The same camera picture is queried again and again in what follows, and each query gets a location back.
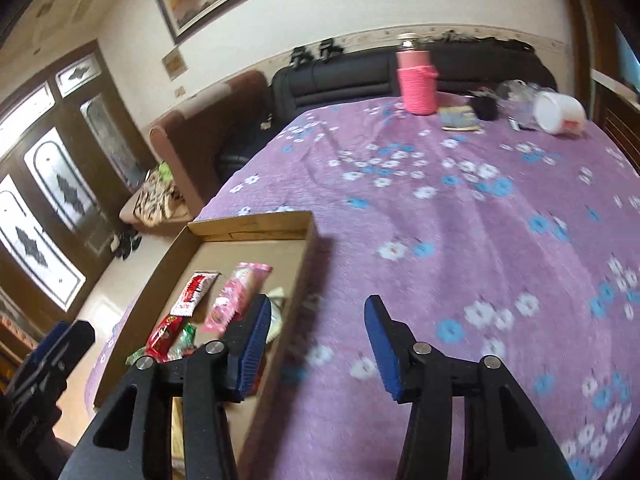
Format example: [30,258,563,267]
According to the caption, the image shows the pink snack packet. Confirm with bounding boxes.
[201,261,274,334]

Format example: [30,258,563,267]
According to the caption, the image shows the green snack packet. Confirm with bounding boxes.
[167,324,199,361]

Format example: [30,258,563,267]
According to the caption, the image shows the red snack packet black label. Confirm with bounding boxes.
[146,314,184,363]

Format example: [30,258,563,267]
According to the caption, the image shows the black leather sofa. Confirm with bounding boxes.
[217,35,559,172]

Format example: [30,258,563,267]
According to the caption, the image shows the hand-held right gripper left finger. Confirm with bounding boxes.
[59,294,272,480]

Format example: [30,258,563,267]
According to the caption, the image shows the cardboard box tray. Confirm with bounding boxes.
[93,211,319,480]

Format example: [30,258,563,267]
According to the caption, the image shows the pale white snack packet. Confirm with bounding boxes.
[265,287,289,344]

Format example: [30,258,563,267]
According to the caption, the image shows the wall plaque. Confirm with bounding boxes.
[161,47,187,81]

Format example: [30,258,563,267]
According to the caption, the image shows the brown fabric armchair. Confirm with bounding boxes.
[119,70,271,236]

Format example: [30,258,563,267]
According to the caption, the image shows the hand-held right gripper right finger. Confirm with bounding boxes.
[364,295,576,480]

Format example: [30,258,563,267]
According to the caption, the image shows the black bag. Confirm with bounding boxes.
[435,30,534,54]

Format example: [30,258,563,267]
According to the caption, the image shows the purple floral tablecloth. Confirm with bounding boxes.
[82,95,640,480]

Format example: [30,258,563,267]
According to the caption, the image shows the small black pouch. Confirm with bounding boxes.
[470,91,500,122]

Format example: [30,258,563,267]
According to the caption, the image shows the clear plastic bag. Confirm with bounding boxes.
[497,79,544,129]

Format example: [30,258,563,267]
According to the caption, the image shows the wooden glass-fronted cabinet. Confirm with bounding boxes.
[555,0,640,128]

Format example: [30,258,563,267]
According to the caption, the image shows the pairs of dark shoes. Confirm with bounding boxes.
[109,227,144,260]

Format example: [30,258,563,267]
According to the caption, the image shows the white plastic cup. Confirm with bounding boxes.
[532,91,587,136]

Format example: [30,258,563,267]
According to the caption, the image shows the white and red snack packet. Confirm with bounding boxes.
[170,271,221,317]

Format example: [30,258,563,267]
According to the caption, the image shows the wooden glass door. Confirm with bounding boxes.
[0,40,157,327]

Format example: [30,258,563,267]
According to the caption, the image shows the pile of clothes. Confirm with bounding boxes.
[131,161,184,226]

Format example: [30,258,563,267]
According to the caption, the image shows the pink knit-sleeved bottle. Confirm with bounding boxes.
[396,32,440,115]

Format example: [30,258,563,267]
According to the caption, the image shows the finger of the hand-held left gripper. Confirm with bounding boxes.
[30,320,96,377]

